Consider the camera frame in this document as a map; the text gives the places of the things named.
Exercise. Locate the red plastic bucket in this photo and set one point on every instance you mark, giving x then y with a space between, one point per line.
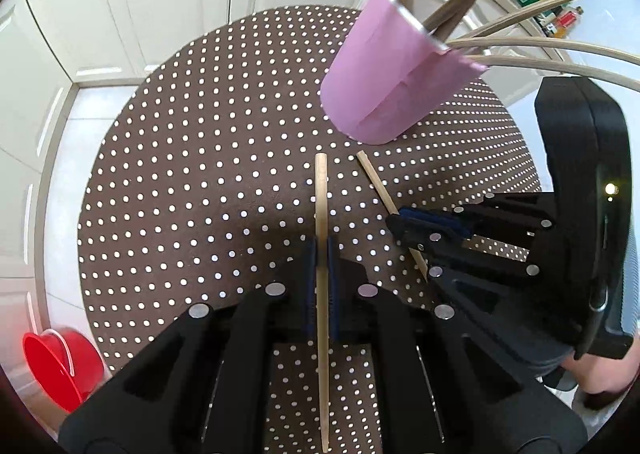
80 364

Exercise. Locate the brown polka dot tablecloth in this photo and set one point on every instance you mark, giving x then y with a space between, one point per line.
200 159

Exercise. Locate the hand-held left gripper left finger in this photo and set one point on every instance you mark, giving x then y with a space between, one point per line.
311 294

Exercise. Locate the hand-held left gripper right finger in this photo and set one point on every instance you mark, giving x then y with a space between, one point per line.
334 294

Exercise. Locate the tan wooden chopstick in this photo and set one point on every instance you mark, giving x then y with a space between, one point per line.
321 194
377 179

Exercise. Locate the person's right hand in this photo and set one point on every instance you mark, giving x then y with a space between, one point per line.
600 376

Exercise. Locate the red sauce bottle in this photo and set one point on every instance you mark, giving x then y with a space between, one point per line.
567 20

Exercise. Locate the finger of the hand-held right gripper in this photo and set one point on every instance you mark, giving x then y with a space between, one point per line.
480 259
435 221

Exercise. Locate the pink cup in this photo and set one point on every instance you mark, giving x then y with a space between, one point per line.
390 84

